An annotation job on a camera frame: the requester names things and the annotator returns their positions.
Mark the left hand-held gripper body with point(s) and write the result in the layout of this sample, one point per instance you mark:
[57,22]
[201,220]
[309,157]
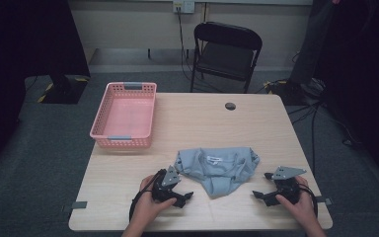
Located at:
[166,192]

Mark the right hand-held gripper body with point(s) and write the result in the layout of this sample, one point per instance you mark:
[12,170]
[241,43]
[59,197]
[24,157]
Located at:
[288,189]

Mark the light blue printed t-shirt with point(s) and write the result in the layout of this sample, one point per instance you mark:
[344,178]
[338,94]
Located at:
[217,171]

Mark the person's right hand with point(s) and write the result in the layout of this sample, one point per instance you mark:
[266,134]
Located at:
[304,209]

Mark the person's left hand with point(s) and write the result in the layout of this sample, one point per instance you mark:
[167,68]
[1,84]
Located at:
[146,210]

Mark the grey tape strip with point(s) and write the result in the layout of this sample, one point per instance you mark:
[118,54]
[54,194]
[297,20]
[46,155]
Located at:
[77,205]
[324,200]

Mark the dark round table grommet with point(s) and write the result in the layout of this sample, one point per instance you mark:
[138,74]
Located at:
[230,106]

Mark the pink plastic basket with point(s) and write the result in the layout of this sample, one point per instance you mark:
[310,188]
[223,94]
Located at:
[126,115]

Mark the black folding chair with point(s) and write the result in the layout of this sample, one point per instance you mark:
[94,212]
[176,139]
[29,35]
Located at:
[225,59]

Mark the black stand base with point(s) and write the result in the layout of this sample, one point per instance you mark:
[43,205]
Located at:
[64,90]

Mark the black curtain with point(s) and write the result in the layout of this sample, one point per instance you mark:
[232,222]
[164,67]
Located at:
[19,65]

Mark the white wall socket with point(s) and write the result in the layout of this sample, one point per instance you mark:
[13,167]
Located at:
[183,6]

